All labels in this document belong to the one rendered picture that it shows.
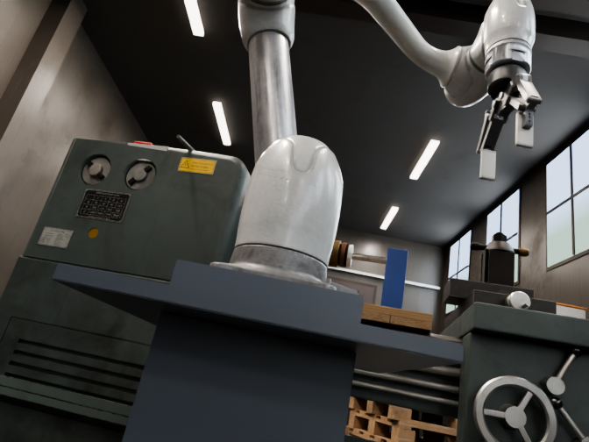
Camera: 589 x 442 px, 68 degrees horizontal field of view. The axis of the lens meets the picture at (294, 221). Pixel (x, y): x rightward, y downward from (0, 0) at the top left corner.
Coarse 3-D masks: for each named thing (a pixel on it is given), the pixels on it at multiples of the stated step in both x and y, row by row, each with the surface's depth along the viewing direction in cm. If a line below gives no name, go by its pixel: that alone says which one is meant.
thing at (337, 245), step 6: (336, 240) 135; (336, 246) 133; (342, 246) 133; (348, 246) 133; (336, 252) 132; (342, 252) 132; (330, 258) 132; (336, 258) 132; (342, 258) 132; (330, 264) 134; (336, 264) 133; (342, 264) 133
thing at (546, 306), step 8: (472, 296) 103; (480, 296) 103; (488, 296) 102; (496, 296) 102; (504, 296) 102; (464, 304) 113; (496, 304) 101; (504, 304) 101; (536, 304) 100; (544, 304) 100; (552, 304) 100; (456, 312) 123; (552, 312) 99; (448, 320) 135
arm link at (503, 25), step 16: (496, 0) 96; (512, 0) 93; (528, 0) 94; (496, 16) 93; (512, 16) 91; (528, 16) 91; (480, 32) 98; (496, 32) 92; (512, 32) 90; (528, 32) 90; (480, 48) 97; (480, 64) 100
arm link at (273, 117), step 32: (288, 0) 104; (256, 32) 104; (288, 32) 106; (256, 64) 102; (288, 64) 104; (256, 96) 100; (288, 96) 100; (256, 128) 98; (288, 128) 96; (256, 160) 96
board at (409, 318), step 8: (368, 304) 111; (368, 312) 110; (376, 312) 110; (384, 312) 109; (392, 312) 109; (400, 312) 109; (408, 312) 109; (416, 312) 108; (368, 320) 110; (376, 320) 109; (384, 320) 109; (392, 320) 108; (400, 320) 108; (408, 320) 108; (416, 320) 108; (424, 320) 107; (408, 328) 110; (416, 328) 107; (424, 328) 107
